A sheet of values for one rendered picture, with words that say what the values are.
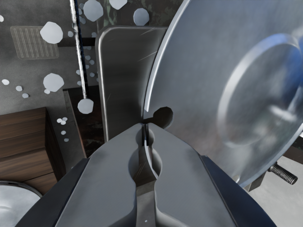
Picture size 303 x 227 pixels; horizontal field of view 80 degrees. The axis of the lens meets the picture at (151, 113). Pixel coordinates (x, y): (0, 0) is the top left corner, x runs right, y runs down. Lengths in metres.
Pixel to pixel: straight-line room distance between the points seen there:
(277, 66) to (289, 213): 1.85
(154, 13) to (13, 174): 0.61
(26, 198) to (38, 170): 0.10
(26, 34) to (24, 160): 0.39
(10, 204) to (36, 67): 0.51
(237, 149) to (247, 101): 0.07
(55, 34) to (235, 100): 0.21
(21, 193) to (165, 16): 0.65
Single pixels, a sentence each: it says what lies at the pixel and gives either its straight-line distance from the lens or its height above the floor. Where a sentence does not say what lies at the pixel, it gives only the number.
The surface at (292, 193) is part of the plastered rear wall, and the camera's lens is 1.92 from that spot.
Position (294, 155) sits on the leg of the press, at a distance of 0.66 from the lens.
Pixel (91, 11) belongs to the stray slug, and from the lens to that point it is 0.25.
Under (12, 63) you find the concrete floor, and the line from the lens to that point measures 0.92.
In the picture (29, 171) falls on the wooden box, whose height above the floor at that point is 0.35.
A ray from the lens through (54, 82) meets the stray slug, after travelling 0.26.
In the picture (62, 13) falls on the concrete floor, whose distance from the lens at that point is 0.90.
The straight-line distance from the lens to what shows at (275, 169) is 0.41.
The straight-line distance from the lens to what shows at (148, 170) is 0.18.
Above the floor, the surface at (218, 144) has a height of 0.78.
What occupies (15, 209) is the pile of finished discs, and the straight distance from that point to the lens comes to 0.78.
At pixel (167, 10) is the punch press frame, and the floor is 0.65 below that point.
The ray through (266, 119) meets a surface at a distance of 0.26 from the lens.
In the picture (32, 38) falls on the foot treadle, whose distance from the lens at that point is 0.74.
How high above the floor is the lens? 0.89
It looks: 52 degrees down
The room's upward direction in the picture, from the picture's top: 132 degrees clockwise
